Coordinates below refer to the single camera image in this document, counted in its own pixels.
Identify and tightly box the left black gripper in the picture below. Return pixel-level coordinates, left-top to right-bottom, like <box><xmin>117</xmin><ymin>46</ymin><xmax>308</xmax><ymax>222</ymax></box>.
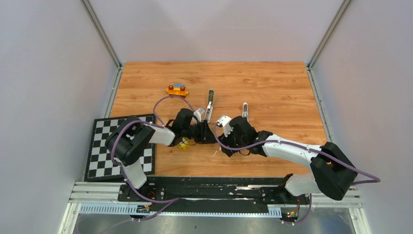
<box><xmin>182</xmin><ymin>120</ymin><xmax>217</xmax><ymax>144</ymax></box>

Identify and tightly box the small white stapler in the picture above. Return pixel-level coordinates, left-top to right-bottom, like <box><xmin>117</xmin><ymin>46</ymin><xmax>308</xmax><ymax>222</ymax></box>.
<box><xmin>242</xmin><ymin>102</ymin><xmax>248</xmax><ymax>118</ymax></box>

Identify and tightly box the grey white stapler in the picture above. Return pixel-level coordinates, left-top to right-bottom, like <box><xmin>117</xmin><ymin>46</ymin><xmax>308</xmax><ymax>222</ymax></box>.
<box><xmin>204</xmin><ymin>89</ymin><xmax>214</xmax><ymax>123</ymax></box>

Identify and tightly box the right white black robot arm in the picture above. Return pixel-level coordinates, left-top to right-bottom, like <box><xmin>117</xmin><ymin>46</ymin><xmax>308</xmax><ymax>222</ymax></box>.
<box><xmin>215</xmin><ymin>115</ymin><xmax>358</xmax><ymax>204</ymax></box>

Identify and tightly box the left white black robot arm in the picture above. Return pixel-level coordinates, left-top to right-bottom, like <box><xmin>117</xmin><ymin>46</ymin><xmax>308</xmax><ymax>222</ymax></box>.
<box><xmin>105</xmin><ymin>108</ymin><xmax>217</xmax><ymax>201</ymax></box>

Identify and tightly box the yellow owl toy block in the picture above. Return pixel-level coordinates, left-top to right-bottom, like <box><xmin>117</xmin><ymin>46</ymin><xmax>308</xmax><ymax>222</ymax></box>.
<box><xmin>177</xmin><ymin>137</ymin><xmax>189</xmax><ymax>150</ymax></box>

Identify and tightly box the orange toy car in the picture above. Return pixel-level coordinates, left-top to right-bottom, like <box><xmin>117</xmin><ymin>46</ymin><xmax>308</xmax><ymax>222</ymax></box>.
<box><xmin>166</xmin><ymin>84</ymin><xmax>188</xmax><ymax>98</ymax></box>

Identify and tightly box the checkerboard calibration mat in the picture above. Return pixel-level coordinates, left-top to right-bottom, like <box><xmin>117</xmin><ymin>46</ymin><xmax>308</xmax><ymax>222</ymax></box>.
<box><xmin>84</xmin><ymin>114</ymin><xmax>156</xmax><ymax>182</ymax></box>

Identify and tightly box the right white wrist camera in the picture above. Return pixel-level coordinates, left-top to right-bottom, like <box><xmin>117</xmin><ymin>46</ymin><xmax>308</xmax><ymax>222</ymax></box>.
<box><xmin>216</xmin><ymin>115</ymin><xmax>232</xmax><ymax>137</ymax></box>

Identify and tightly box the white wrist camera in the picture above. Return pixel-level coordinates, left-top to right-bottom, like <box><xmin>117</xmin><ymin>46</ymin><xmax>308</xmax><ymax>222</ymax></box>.
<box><xmin>216</xmin><ymin>115</ymin><xmax>232</xmax><ymax>137</ymax></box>
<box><xmin>192</xmin><ymin>108</ymin><xmax>205</xmax><ymax>124</ymax></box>

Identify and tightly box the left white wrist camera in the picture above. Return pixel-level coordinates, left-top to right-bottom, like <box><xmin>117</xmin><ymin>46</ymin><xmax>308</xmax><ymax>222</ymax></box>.
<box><xmin>192</xmin><ymin>108</ymin><xmax>205</xmax><ymax>124</ymax></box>

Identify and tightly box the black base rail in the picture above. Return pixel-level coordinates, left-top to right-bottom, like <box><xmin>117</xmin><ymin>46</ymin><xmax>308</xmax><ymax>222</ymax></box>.
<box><xmin>69</xmin><ymin>175</ymin><xmax>362</xmax><ymax>220</ymax></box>

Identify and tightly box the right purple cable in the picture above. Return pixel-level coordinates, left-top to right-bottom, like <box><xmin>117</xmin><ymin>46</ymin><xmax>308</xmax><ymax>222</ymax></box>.
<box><xmin>214</xmin><ymin>122</ymin><xmax>381</xmax><ymax>186</ymax></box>

